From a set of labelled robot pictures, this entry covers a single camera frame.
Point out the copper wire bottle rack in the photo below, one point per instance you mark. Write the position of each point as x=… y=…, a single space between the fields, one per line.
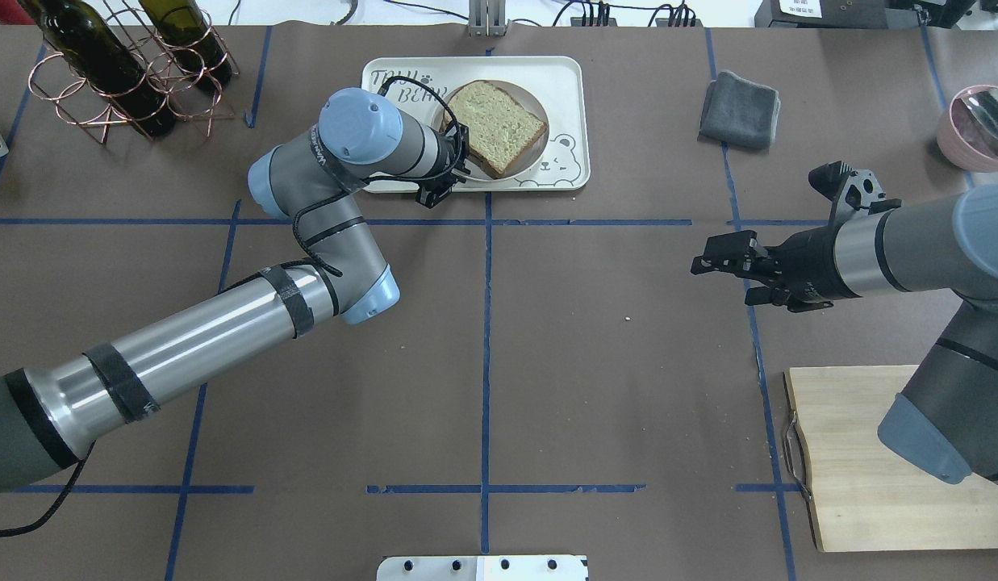
x=147 y=66

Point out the metal scoop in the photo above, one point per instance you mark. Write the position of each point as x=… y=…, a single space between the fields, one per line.
x=983 y=107

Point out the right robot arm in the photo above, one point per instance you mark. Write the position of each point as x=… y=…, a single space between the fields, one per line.
x=945 y=420

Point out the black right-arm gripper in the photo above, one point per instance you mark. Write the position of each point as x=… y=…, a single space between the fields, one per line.
x=805 y=260

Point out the wooden cutting board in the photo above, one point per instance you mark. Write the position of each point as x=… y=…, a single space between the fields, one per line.
x=864 y=496

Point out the dark wine bottle lower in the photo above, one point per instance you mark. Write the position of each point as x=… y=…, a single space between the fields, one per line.
x=182 y=25

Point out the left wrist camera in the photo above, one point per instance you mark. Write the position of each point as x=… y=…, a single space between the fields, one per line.
x=433 y=191

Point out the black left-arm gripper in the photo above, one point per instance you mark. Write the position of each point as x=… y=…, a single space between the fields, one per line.
x=453 y=158

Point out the grey folded cloth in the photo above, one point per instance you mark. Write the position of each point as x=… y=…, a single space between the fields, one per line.
x=740 y=112

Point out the dark wine bottle upper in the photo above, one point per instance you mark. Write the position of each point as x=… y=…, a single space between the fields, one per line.
x=92 y=49

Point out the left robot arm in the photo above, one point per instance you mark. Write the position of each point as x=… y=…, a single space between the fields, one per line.
x=49 y=418

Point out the pink bowl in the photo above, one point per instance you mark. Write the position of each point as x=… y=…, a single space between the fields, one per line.
x=959 y=138

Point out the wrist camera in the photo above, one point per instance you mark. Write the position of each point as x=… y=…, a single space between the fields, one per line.
x=433 y=191
x=854 y=193

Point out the dark wine bottle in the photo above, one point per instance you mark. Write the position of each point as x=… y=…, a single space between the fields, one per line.
x=92 y=49
x=182 y=25

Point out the white bear tray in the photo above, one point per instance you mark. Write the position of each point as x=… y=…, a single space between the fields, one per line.
x=556 y=81

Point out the bread slice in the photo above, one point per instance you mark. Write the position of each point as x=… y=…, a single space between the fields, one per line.
x=501 y=128

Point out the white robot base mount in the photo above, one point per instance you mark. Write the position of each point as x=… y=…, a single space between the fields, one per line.
x=485 y=567

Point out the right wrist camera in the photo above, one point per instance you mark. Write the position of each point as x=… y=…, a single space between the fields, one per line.
x=854 y=193

